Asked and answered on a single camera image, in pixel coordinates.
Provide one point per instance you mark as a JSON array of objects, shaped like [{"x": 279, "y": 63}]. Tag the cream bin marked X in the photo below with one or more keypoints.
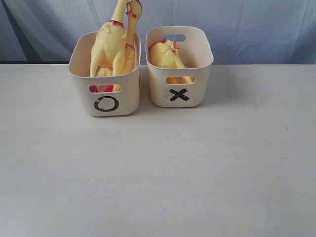
[{"x": 195, "y": 53}]

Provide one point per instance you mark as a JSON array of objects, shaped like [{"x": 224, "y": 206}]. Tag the yellow rubber chicken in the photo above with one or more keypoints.
[
  {"x": 109, "y": 47},
  {"x": 132, "y": 14}
]

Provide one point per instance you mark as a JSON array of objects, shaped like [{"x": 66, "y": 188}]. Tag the cream bin marked O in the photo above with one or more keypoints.
[{"x": 119, "y": 103}]

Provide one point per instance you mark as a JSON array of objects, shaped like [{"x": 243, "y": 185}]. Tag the grey backdrop curtain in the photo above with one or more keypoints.
[{"x": 239, "y": 31}]

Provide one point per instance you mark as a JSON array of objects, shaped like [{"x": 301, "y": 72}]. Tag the headless yellow chicken body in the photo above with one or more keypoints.
[{"x": 165, "y": 54}]

